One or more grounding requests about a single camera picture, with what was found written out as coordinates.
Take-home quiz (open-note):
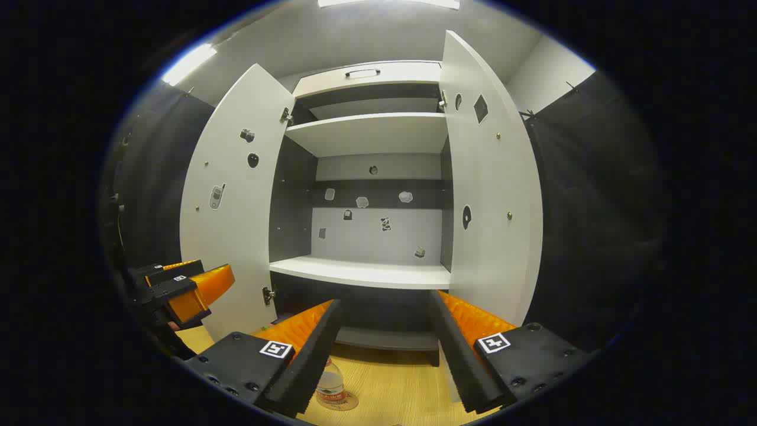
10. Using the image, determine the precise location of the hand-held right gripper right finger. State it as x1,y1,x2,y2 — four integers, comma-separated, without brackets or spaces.
427,290,595,415

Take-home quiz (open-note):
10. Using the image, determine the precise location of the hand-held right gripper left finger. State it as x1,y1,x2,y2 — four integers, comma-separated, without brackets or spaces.
183,299,344,418

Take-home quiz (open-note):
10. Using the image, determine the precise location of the clear water bottle red label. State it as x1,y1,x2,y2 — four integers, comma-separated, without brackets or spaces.
315,357,348,409

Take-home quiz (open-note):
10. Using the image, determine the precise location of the white cabinet door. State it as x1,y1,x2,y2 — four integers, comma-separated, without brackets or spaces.
179,63,296,343
439,30,544,403

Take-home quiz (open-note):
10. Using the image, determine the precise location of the round wooden coaster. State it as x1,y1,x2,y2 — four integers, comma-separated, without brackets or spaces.
315,390,360,412

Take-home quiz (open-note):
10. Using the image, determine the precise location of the black backdrop cloth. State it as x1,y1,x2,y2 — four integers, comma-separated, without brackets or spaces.
109,80,215,279
520,70,660,356

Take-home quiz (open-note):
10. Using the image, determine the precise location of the ceiling light panel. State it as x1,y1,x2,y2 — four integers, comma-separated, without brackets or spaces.
318,0,461,10
161,43,218,87

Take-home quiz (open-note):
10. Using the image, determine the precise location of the white cabinet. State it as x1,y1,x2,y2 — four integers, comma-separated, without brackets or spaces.
260,59,456,367

